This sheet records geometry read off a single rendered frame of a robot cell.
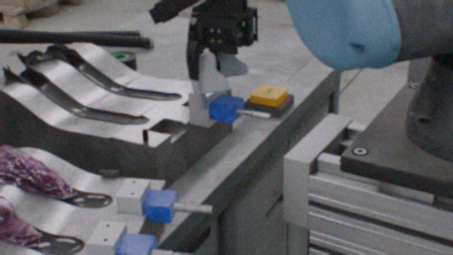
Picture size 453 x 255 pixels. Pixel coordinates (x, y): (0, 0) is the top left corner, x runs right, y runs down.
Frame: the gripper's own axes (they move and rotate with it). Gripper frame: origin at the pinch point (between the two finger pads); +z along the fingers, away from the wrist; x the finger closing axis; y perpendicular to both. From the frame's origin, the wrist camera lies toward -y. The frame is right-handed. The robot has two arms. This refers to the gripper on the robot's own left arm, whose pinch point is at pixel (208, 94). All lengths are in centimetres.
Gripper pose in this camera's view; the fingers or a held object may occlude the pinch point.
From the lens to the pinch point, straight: 100.2
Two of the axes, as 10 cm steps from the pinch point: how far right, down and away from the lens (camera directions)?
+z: 0.4, 9.0, 4.4
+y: 8.8, 1.8, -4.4
